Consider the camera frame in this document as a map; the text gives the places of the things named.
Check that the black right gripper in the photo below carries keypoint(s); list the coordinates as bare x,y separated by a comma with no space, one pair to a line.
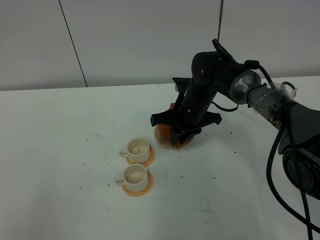
212,73

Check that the brown clay teapot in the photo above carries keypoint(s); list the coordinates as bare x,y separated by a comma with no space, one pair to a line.
163,133

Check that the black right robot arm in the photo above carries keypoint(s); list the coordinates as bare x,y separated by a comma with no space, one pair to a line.
300,150

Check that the orange coaster far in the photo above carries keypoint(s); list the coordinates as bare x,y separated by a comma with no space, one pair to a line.
148,162

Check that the orange coaster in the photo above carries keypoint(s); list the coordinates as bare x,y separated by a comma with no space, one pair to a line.
150,186
148,162

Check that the white teacup far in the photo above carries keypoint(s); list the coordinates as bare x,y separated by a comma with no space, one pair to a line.
137,151

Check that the white teacup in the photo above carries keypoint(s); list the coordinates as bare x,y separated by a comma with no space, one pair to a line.
137,151
134,178

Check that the orange coaster near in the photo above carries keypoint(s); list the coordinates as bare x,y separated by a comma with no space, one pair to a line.
150,186

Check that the white teacup near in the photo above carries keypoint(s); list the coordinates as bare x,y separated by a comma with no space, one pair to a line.
134,178

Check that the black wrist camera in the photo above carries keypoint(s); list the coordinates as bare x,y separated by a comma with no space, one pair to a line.
181,84

